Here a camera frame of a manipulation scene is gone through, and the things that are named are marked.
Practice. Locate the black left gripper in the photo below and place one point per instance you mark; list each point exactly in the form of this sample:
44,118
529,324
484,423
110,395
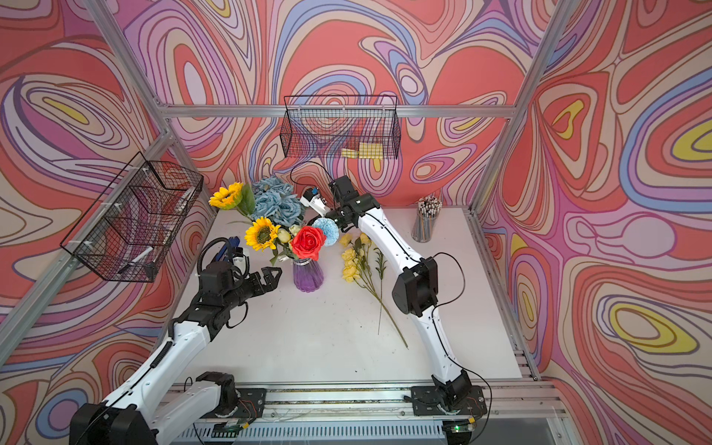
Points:
269,286

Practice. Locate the purple glass vase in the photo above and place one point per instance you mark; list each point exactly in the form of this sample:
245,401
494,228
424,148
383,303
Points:
308,276

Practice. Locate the yellow sunflower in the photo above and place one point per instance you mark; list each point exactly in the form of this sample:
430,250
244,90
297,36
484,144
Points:
236,197
262,235

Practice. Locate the yellow rose spray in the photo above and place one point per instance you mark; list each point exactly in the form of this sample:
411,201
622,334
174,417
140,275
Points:
359,268

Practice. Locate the small yellow flower stem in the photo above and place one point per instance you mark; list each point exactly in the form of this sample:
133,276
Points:
381,265

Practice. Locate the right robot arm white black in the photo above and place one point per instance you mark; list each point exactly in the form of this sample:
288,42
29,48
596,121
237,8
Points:
415,293

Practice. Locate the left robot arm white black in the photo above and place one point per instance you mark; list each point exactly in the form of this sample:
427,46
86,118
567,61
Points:
133,413

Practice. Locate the light blue carnation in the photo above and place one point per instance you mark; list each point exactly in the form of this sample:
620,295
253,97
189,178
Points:
329,228

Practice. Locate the cream rose buds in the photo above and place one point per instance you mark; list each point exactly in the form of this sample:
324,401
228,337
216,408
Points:
286,234

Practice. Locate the red rose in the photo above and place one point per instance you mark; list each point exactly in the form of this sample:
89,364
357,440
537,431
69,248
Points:
308,243

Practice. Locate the yellow sticky notes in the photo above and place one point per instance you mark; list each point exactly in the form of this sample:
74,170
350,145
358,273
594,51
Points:
364,150

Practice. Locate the blue hydrangea bouquet with leaves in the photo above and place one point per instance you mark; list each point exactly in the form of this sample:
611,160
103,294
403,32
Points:
275,200

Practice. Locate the white marker in basket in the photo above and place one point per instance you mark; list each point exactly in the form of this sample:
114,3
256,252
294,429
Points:
135,260

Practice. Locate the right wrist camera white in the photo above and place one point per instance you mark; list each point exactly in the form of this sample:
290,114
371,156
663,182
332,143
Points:
312,199

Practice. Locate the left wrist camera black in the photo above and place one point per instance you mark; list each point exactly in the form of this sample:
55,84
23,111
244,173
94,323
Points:
217,278

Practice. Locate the back black wire basket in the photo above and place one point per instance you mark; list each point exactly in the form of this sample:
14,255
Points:
320,126

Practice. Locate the black wire basket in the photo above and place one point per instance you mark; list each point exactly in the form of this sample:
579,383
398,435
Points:
320,126
144,205

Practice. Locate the left black wire basket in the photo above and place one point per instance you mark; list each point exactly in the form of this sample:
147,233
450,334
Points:
144,205

